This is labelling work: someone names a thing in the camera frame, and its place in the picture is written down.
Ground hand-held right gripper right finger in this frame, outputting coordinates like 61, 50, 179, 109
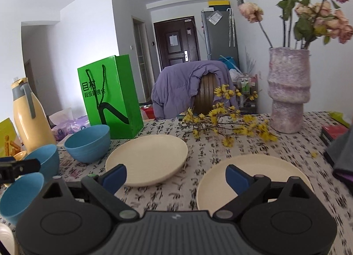
214, 164, 316, 221

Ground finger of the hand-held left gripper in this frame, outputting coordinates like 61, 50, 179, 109
0, 158, 41, 184

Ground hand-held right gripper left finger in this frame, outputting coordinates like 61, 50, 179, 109
36, 164, 140, 222

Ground blue bowl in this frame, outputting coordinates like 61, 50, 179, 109
64, 124, 111, 164
23, 144, 60, 182
0, 172, 45, 226

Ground cream round plate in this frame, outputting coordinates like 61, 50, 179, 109
196, 154, 313, 212
105, 134, 189, 188

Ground yellow-green snack packet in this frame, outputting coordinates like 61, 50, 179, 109
0, 118, 23, 159

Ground yellow thermos jug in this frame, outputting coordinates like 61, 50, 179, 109
11, 77, 57, 154

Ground calligraphy printed tablecloth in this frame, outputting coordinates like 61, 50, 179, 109
0, 111, 353, 255

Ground purple tissue pack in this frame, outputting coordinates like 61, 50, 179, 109
54, 115, 91, 141

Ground yellow flower branch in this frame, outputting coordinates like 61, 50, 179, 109
178, 84, 279, 148

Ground red bag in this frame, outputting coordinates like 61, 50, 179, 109
140, 106, 156, 120

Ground green paper shopping bag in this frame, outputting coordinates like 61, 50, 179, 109
77, 54, 144, 140

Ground wooden chair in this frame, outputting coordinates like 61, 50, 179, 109
193, 72, 221, 115

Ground storage cart with bottles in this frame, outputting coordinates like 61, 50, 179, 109
234, 73, 261, 113

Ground pink textured vase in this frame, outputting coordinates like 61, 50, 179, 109
268, 47, 312, 134

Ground grey and purple cloth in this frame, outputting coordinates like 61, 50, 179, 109
324, 123, 353, 186

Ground purple padded jacket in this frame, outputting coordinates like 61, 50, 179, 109
151, 60, 238, 120

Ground blue plastic bag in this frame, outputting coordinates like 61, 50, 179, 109
219, 55, 239, 70

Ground green packet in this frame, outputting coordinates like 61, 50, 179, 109
329, 111, 352, 128

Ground white interior door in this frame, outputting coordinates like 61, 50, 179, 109
132, 15, 155, 101

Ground dark brown entrance door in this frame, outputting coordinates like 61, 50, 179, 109
153, 17, 200, 72

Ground grey refrigerator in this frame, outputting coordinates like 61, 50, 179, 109
201, 7, 240, 68

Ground clear folded umbrella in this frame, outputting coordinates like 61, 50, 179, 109
227, 7, 236, 47

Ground dried pink roses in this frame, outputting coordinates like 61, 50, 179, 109
238, 0, 353, 50

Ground yellow box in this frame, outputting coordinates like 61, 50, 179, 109
208, 0, 231, 10

